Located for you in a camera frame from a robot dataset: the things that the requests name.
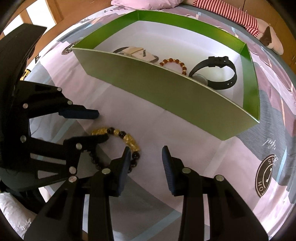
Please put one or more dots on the patchwork bed sheet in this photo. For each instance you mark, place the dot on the patchwork bed sheet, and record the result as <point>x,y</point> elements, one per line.
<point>259,162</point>

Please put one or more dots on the striped plush toy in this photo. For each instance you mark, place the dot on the striped plush toy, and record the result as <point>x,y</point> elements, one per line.
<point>258,28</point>

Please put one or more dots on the wooden headboard cabinet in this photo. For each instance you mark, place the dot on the wooden headboard cabinet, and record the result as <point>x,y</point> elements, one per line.
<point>274,14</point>

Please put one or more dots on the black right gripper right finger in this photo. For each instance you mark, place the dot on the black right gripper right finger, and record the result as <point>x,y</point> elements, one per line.
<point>185,182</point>

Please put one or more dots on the white wrist watch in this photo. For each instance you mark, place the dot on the white wrist watch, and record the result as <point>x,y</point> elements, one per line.
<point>137,53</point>

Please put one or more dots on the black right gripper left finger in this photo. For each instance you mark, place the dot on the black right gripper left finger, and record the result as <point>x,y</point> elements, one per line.
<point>109,182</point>

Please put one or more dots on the white sleeve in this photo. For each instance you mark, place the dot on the white sleeve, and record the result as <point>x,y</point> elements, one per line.
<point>16,214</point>

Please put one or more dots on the green cardboard box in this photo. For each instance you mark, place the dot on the green cardboard box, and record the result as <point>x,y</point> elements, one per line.
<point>223,114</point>

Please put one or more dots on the black wrist watch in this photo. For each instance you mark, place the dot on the black wrist watch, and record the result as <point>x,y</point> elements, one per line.
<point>218,73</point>

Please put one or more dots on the pink crumpled quilt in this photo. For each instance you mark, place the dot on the pink crumpled quilt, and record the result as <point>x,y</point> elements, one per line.
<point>147,4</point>

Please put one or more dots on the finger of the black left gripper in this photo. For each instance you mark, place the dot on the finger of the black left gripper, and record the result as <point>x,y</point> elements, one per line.
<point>78,112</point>
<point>83,143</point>

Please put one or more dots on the wooden door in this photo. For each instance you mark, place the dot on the wooden door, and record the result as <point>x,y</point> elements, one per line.
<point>59,17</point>

